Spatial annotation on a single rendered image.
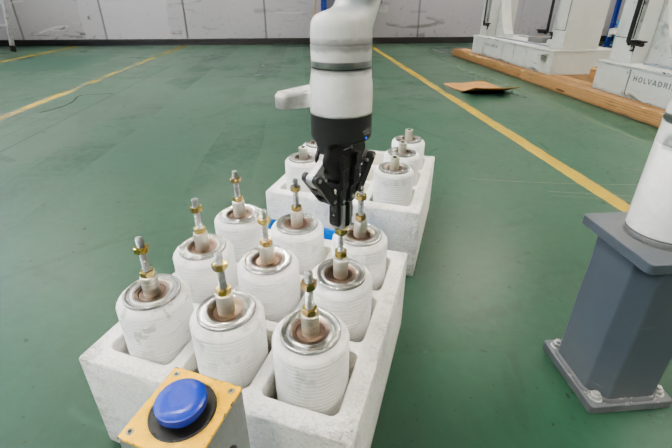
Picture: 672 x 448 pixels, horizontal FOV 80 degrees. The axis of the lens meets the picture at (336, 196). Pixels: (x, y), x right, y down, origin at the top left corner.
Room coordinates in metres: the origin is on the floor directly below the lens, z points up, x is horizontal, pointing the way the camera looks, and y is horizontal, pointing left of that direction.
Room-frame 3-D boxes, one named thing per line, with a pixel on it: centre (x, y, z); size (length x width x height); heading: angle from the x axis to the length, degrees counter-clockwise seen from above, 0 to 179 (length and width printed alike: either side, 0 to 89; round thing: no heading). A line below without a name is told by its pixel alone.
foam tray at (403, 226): (1.04, -0.06, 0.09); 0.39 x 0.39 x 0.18; 72
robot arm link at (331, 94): (0.49, 0.01, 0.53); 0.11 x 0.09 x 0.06; 51
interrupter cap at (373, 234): (0.59, -0.04, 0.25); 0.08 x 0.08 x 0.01
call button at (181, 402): (0.22, 0.13, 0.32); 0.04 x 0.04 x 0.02
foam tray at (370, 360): (0.51, 0.11, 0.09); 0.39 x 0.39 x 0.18; 72
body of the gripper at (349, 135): (0.48, -0.01, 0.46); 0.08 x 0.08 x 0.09
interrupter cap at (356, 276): (0.48, -0.01, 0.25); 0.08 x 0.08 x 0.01
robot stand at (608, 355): (0.51, -0.49, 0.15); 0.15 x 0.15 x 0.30; 5
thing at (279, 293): (0.51, 0.11, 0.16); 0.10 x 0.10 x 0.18
